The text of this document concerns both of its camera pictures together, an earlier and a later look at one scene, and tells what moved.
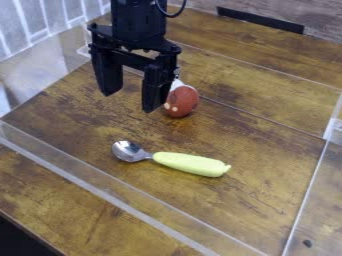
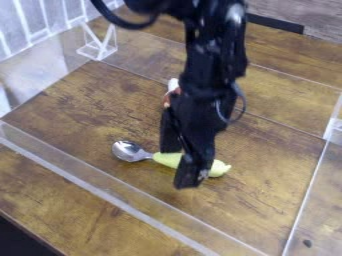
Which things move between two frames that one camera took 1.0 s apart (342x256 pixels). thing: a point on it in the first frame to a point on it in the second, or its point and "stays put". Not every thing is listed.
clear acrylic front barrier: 63,208 stays put
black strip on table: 259,20 stays put
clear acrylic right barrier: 315,235 stays put
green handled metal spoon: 127,152 stays put
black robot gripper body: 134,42 to 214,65
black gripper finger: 158,79 to 192,169
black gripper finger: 109,71 to 170,136
